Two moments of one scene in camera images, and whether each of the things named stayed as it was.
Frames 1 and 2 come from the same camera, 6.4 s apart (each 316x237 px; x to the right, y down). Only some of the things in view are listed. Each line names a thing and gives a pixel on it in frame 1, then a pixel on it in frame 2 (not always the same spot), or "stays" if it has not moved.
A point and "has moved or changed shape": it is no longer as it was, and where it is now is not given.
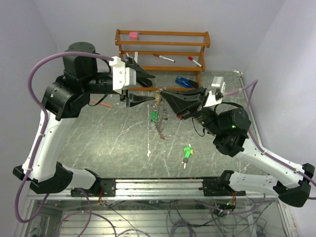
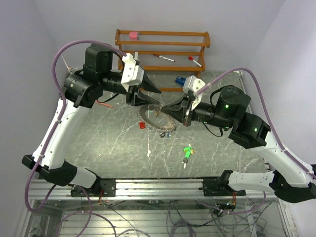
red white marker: x=174 y=60 stays
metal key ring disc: x=163 y=116 has moved or changed shape
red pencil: x=106 y=104 stays
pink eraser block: x=133 y=35 stays
